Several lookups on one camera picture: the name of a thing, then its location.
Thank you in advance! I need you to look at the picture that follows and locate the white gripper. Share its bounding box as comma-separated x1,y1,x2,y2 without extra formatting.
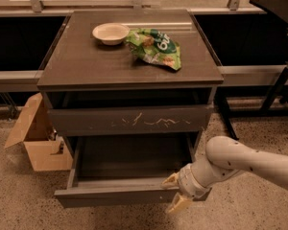
160,164,209,214

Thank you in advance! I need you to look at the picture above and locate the grey drawer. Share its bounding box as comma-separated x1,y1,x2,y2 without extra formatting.
55,132,198,208

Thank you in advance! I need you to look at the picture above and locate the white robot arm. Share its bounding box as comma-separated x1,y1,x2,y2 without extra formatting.
161,136,288,214

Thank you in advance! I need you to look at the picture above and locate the scratched upper drawer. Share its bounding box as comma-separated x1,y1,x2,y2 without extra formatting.
49,104,212,136

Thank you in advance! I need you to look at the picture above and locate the dark grey drawer cabinet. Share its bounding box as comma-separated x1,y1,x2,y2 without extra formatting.
37,10,223,150

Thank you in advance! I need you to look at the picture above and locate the open cardboard box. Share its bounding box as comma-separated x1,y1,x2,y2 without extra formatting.
5,93,73,172

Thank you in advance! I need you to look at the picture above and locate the green chip bag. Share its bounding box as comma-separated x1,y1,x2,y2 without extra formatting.
125,29,181,71

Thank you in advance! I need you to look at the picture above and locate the metal window railing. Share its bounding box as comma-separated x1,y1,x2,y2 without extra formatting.
0,0,285,92

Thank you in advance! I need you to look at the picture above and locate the white bowl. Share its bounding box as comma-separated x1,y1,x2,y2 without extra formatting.
92,23,130,46

